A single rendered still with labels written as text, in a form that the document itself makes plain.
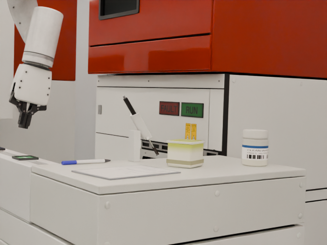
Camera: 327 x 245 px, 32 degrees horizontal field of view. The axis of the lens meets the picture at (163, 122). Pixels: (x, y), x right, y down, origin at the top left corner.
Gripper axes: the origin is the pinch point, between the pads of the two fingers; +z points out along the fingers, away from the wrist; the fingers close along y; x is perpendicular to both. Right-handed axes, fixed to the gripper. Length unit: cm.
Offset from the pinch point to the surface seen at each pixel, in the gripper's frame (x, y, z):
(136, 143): 20.0, -24.2, 0.0
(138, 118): 20.0, -23.4, -6.7
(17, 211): 7.4, -0.6, 23.7
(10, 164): 1.6, 1.8, 12.2
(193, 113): 2, -56, -14
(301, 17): 15, -83, -55
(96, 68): -57, -48, -29
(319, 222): 16, -113, 14
